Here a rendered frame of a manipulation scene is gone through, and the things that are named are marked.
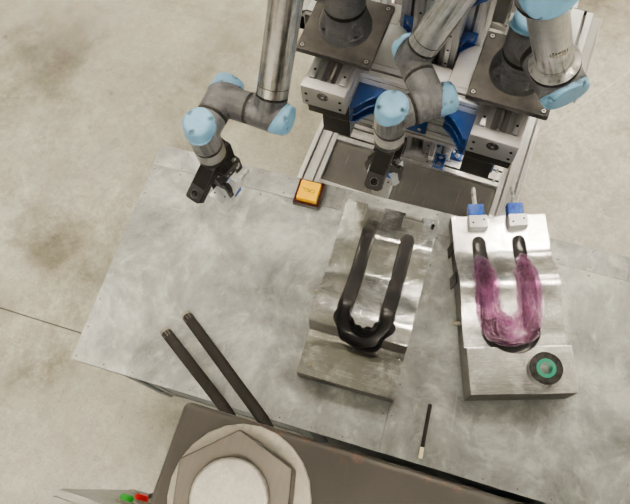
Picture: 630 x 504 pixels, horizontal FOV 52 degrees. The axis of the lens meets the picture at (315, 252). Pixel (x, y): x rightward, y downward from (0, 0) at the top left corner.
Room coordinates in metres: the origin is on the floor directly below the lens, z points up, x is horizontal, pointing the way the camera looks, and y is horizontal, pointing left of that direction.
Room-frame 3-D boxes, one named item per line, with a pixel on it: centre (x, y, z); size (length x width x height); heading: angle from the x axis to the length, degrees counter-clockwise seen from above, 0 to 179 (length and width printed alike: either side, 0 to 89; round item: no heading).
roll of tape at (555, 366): (0.20, -0.50, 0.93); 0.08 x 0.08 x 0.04
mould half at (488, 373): (0.40, -0.48, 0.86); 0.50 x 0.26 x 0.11; 171
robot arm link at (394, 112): (0.79, -0.23, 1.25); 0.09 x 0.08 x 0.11; 98
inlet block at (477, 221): (0.68, -0.46, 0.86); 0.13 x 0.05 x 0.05; 171
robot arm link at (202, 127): (0.84, 0.21, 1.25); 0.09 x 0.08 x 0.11; 147
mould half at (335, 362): (0.48, -0.12, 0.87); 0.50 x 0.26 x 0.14; 154
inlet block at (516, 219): (0.66, -0.57, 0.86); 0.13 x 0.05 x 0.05; 171
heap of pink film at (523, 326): (0.41, -0.48, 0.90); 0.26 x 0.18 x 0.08; 171
